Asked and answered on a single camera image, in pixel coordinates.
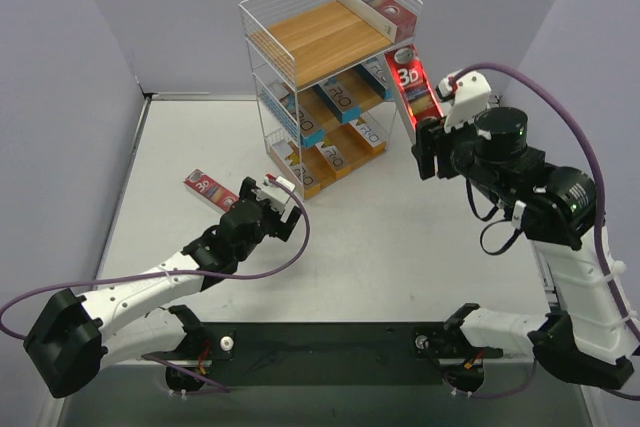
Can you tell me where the red toothpaste box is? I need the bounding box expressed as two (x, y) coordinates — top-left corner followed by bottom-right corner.
(183, 169), (239, 212)
(384, 44), (443, 143)
(338, 0), (418, 43)

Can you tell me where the orange toothpaste box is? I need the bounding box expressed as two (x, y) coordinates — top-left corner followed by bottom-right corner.
(269, 140), (321, 199)
(314, 137), (351, 180)
(348, 117), (386, 155)

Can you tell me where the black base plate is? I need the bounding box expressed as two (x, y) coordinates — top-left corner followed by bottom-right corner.
(162, 322), (503, 387)

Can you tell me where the teal toothpaste box with label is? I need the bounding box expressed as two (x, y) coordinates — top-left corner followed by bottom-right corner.
(260, 81), (325, 148)

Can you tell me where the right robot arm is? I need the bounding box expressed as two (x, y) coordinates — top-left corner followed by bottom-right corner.
(412, 107), (639, 391)

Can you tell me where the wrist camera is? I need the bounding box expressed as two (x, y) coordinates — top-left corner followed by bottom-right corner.
(256, 174), (295, 214)
(436, 71), (491, 133)

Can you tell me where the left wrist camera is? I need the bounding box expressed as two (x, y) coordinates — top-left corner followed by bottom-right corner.
(256, 174), (295, 214)

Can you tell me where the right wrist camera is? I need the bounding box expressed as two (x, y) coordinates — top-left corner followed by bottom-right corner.
(436, 71), (491, 133)

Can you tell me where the silver blue toothpaste box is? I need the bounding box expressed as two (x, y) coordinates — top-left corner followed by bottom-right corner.
(313, 77), (361, 124)

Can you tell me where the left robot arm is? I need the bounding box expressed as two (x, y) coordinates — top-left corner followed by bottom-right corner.
(23, 175), (308, 398)

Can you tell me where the purple cable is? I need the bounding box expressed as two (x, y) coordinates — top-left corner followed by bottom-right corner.
(442, 62), (640, 401)
(0, 179), (314, 393)

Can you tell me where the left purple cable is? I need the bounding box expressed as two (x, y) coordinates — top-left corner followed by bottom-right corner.
(0, 179), (314, 393)

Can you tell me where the white wire wooden shelf rack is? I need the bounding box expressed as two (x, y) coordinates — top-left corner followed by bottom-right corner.
(239, 0), (422, 195)

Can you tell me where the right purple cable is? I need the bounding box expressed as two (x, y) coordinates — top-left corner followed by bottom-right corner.
(442, 62), (640, 401)

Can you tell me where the light blue toothpaste box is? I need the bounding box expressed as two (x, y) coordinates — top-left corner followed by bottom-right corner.
(356, 57), (402, 102)

